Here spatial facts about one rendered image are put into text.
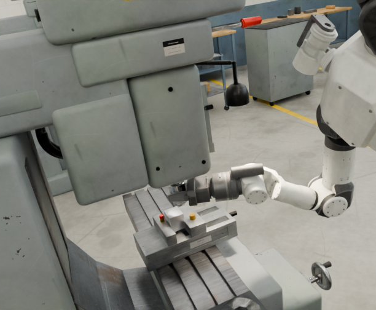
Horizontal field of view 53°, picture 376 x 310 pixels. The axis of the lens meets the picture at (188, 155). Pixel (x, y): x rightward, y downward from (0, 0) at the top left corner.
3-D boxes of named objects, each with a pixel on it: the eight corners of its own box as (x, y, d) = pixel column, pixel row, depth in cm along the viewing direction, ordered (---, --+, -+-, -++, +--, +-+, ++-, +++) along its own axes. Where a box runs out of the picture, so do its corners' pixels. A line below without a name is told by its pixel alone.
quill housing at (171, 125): (190, 150, 124) (174, 52, 111) (215, 174, 106) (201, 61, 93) (134, 166, 119) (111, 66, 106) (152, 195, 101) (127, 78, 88)
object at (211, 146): (209, 147, 117) (201, 81, 108) (215, 151, 113) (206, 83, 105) (198, 151, 116) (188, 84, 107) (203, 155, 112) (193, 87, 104)
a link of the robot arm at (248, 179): (225, 185, 121) (261, 181, 121) (230, 210, 113) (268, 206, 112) (222, 159, 114) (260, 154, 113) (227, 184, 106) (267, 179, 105)
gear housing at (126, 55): (183, 50, 114) (178, 15, 110) (217, 59, 93) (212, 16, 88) (72, 73, 105) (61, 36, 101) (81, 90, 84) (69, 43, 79)
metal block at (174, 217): (179, 219, 138) (176, 205, 136) (185, 227, 133) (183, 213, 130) (166, 224, 136) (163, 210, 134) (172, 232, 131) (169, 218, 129)
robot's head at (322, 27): (327, 63, 93) (311, 44, 97) (346, 32, 86) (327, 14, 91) (306, 64, 90) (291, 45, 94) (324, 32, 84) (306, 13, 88)
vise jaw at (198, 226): (189, 211, 144) (188, 203, 143) (207, 231, 132) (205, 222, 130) (175, 217, 143) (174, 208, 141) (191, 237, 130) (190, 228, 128)
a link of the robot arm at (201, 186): (186, 168, 120) (223, 163, 119) (190, 194, 124) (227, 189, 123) (185, 188, 108) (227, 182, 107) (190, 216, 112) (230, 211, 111)
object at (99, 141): (131, 155, 120) (112, 75, 109) (152, 187, 99) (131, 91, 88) (70, 173, 115) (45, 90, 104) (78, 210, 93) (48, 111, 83)
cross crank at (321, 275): (320, 274, 163) (320, 253, 159) (339, 292, 153) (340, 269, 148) (289, 287, 159) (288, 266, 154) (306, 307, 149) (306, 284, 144)
